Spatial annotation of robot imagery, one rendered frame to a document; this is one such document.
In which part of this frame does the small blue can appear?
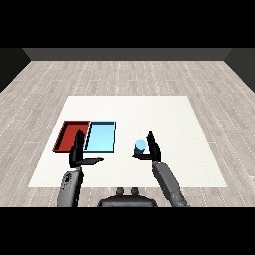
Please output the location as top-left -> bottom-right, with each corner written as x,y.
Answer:
133,138 -> 148,157

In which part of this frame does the red shallow open box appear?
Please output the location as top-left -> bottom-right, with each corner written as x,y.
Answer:
52,120 -> 91,154

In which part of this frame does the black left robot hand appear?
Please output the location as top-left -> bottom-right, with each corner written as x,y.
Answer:
68,129 -> 105,169

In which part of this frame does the light blue shallow open box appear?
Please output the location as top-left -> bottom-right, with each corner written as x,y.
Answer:
83,120 -> 117,154

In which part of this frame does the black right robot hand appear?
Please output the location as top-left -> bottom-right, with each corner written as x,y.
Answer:
132,130 -> 162,163

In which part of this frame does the dark grey robot body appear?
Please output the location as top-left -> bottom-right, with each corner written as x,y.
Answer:
97,187 -> 159,208

